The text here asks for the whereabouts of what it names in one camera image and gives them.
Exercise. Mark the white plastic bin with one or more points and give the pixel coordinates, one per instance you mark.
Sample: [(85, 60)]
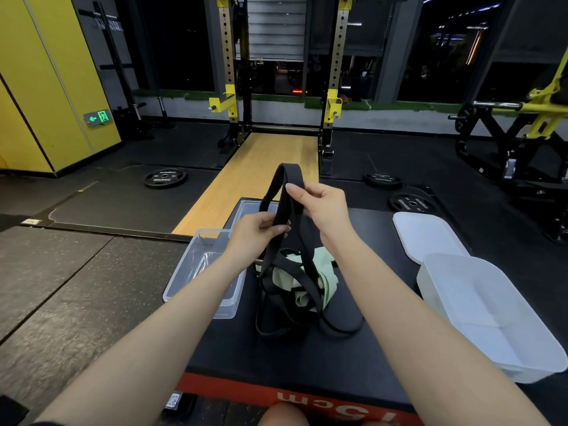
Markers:
[(479, 306)]

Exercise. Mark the green exit sign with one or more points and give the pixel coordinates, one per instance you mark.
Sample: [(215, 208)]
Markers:
[(98, 118)]

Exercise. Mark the yellow black exercise machine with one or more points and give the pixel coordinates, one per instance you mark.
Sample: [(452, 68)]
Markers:
[(546, 115)]

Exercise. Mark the wooden lifting platform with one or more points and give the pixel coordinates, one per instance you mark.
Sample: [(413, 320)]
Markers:
[(253, 168)]

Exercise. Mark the person's left hand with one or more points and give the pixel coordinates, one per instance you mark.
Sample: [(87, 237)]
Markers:
[(250, 239)]

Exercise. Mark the person's right forearm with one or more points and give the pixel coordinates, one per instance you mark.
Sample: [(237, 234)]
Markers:
[(408, 332)]

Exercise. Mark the person's left leg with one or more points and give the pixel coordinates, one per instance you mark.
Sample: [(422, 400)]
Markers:
[(284, 417)]

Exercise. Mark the wide black resistance band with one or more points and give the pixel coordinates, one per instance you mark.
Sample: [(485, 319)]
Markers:
[(290, 169)]

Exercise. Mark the black plyo platform red side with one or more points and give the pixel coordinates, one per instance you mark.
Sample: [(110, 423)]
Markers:
[(288, 354)]

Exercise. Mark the small white floor label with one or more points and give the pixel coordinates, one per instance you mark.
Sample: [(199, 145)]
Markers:
[(31, 221)]

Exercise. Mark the person's left forearm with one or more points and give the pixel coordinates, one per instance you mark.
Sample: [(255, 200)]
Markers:
[(155, 346)]

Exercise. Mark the grey window blind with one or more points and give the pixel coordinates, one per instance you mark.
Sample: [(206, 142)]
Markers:
[(275, 31)]

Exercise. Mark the clear plastic lid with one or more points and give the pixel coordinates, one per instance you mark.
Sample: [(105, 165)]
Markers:
[(246, 212)]

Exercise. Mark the black upright bar holder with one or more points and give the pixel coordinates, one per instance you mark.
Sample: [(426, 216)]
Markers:
[(163, 113)]

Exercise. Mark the black weight plate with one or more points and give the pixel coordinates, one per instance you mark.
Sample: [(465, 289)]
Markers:
[(165, 178), (412, 203), (382, 180)]

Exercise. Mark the yellow black squat rack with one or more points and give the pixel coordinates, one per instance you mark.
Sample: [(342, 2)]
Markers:
[(228, 62)]

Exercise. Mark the clear plastic container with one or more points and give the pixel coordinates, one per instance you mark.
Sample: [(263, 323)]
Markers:
[(195, 270)]

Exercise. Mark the tangle of black resistance bands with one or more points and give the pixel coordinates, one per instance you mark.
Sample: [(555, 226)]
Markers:
[(270, 288)]

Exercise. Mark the white plastic lid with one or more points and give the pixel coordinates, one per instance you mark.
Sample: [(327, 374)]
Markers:
[(426, 235)]

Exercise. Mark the person's right hand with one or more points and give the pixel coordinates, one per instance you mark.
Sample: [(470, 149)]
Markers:
[(328, 212)]

